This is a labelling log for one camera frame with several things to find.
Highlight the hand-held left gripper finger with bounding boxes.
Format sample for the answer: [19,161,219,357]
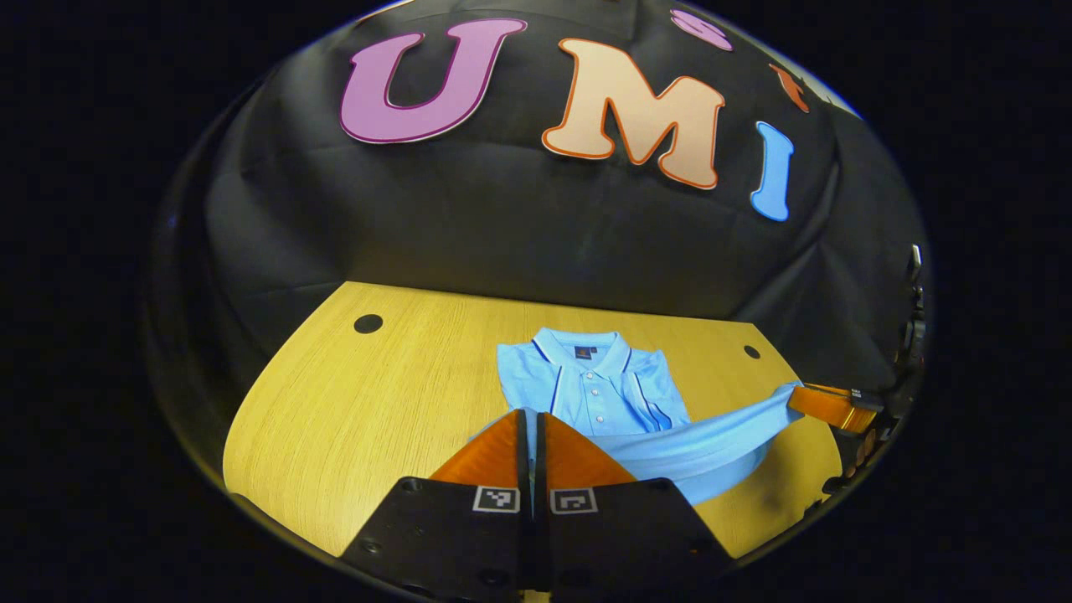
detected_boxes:
[339,409,537,603]
[535,411,734,600]

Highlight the light blue T-shirt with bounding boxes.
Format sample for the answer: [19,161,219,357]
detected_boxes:
[469,327,805,508]

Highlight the black backdrop cloth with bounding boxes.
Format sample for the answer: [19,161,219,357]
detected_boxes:
[142,0,926,403]

